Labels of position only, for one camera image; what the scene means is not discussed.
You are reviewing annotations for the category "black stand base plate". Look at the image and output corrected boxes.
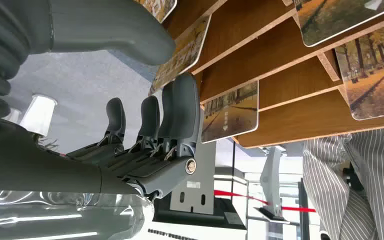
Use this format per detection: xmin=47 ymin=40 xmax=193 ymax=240
xmin=152 ymin=194 xmax=248 ymax=231

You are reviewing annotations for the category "stepped wooden card rack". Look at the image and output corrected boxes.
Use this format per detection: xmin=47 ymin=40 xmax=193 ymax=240
xmin=161 ymin=0 xmax=384 ymax=149

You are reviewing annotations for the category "thin black pole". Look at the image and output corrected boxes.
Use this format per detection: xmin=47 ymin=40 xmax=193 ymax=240
xmin=231 ymin=141 xmax=237 ymax=200

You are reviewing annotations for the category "grey metal stand post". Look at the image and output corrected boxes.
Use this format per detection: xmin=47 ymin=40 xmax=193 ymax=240
xmin=259 ymin=146 xmax=284 ymax=220
xmin=169 ymin=138 xmax=217 ymax=216

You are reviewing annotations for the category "red barrier belt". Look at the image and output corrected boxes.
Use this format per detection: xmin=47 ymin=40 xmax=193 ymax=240
xmin=213 ymin=189 xmax=317 ymax=214

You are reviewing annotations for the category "person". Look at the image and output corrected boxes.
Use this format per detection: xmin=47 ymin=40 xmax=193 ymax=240
xmin=302 ymin=125 xmax=384 ymax=240

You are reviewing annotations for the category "autumn park picture card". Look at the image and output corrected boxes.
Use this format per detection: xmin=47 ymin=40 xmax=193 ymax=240
xmin=148 ymin=14 xmax=212 ymax=96
xmin=334 ymin=18 xmax=384 ymax=121
xmin=293 ymin=0 xmax=384 ymax=48
xmin=134 ymin=0 xmax=178 ymax=24
xmin=200 ymin=80 xmax=260 ymax=144

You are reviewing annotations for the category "white cone lamp shade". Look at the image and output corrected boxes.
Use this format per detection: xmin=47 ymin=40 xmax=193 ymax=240
xmin=2 ymin=107 xmax=23 ymax=124
xmin=19 ymin=94 xmax=58 ymax=137

